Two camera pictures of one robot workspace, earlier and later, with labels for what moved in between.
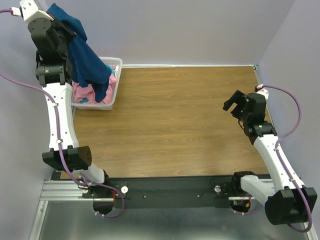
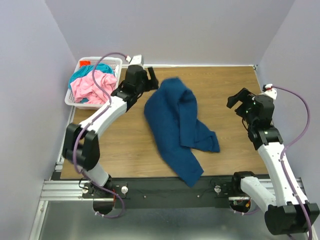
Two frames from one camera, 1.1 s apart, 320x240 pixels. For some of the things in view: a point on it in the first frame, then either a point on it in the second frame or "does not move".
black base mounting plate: x=152 y=193 does not move
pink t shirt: x=88 y=92 does not move
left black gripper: x=62 y=25 → x=154 y=83
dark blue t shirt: x=87 y=68 → x=171 y=111
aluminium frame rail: x=57 y=190 does not move
